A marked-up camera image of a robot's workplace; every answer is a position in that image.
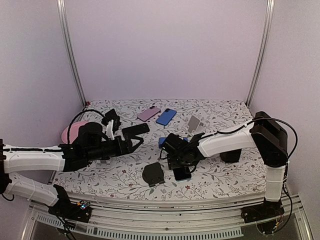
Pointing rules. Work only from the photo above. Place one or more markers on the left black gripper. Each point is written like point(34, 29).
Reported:
point(128, 148)

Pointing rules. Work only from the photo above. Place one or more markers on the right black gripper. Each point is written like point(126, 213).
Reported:
point(173, 163)

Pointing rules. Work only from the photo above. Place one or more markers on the teal phone dark screen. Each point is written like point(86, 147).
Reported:
point(182, 174)

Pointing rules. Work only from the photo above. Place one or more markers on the blue phone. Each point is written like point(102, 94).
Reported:
point(166, 117)
point(161, 141)

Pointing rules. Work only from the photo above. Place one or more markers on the dark round base stand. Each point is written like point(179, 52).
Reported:
point(153, 174)

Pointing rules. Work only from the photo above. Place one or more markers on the white silver stand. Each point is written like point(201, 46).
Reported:
point(103, 164)
point(194, 126)

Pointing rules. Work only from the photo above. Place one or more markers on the black phone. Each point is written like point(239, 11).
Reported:
point(231, 157)

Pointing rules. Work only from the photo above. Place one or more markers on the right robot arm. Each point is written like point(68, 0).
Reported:
point(262, 132)

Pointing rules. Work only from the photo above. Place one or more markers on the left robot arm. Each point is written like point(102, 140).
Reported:
point(90, 145)

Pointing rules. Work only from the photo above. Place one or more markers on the black phone face down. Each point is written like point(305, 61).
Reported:
point(135, 130)

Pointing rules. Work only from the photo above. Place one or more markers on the pink phone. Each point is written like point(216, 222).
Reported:
point(148, 113)

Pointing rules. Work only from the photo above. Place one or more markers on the black folding phone stand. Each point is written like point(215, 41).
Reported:
point(112, 115)

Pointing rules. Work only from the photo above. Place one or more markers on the floral table mat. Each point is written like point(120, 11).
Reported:
point(212, 179)

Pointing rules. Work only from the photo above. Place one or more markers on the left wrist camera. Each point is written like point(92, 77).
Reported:
point(111, 127)

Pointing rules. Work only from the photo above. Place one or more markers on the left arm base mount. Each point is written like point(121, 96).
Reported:
point(64, 208)

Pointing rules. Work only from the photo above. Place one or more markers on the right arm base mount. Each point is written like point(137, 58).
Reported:
point(268, 216)

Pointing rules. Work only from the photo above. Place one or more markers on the left aluminium frame post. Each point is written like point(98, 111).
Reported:
point(61, 8)

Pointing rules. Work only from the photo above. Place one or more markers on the aluminium frame post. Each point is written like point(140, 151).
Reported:
point(268, 19)
point(61, 8)

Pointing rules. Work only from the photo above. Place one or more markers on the right aluminium frame post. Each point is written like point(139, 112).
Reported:
point(268, 19)

